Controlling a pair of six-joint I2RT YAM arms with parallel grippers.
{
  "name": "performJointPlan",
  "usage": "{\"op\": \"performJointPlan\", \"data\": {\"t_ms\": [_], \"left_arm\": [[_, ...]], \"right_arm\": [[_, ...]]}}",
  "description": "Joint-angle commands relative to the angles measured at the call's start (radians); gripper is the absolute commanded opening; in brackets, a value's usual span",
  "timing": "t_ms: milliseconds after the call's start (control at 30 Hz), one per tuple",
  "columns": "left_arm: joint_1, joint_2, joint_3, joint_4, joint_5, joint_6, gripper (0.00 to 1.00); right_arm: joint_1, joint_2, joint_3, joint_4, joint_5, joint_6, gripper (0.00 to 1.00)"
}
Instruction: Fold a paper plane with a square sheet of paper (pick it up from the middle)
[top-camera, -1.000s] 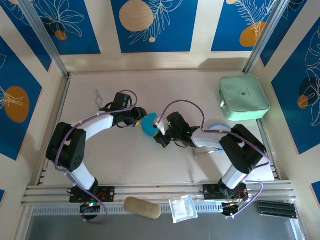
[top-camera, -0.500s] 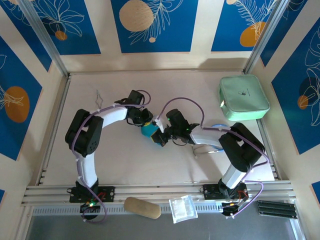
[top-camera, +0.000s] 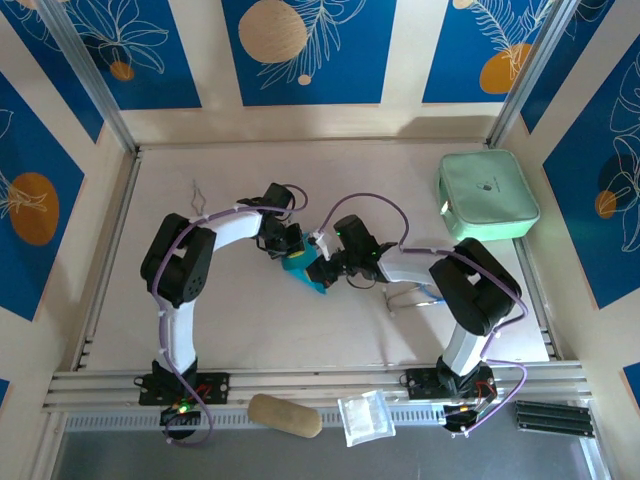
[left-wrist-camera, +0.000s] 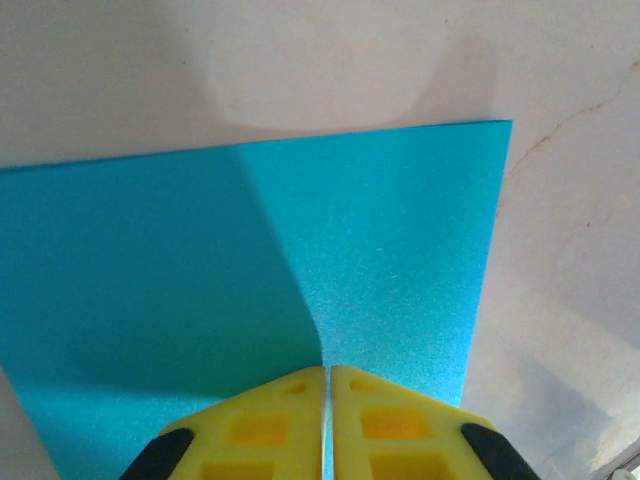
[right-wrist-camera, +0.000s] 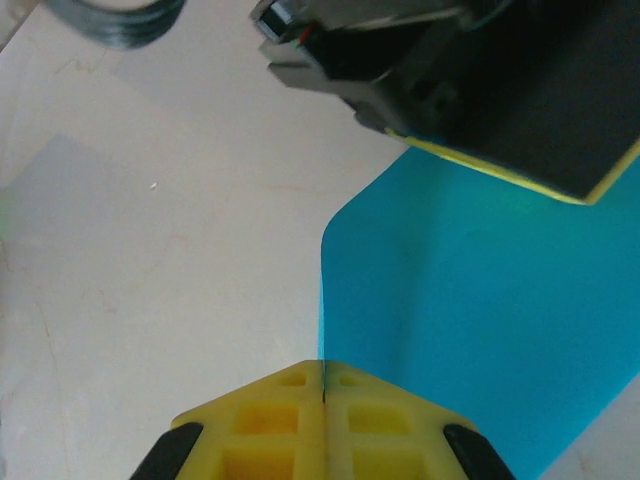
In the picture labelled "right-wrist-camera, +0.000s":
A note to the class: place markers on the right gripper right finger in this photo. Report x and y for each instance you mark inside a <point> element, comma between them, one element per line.
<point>390,440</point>

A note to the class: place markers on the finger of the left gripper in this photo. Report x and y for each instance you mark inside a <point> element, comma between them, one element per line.
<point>550,125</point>

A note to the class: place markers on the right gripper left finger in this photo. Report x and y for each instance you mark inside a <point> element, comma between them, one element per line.
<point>260,440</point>

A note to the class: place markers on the teal cloth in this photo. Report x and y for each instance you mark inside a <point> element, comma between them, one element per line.
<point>475,300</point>

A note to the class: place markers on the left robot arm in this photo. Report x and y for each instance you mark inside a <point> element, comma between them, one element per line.
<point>120,35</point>

